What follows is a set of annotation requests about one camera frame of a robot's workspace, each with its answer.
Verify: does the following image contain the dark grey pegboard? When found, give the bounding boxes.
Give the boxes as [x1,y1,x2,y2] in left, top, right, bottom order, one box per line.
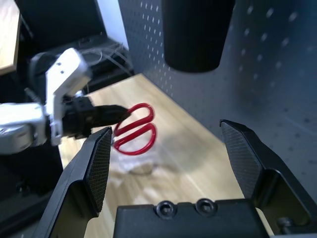
[117,0,317,214]

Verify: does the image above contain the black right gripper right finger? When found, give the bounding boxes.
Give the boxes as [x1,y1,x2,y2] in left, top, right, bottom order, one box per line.
[219,119,317,228]

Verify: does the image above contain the grey cable bundle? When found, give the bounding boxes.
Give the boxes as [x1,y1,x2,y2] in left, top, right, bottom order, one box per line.
[84,44,134,75]

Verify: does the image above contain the black cup holder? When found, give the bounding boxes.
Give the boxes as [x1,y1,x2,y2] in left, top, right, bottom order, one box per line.
[162,0,236,74]

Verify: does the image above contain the red-handled scissors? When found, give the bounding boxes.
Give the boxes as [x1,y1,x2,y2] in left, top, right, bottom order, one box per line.
[112,103,158,156]

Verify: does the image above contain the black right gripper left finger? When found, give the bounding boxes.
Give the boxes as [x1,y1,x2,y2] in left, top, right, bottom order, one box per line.
[37,126,113,238]

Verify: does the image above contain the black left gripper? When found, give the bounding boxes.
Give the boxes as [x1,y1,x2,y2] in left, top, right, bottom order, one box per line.
[60,96,132,140]

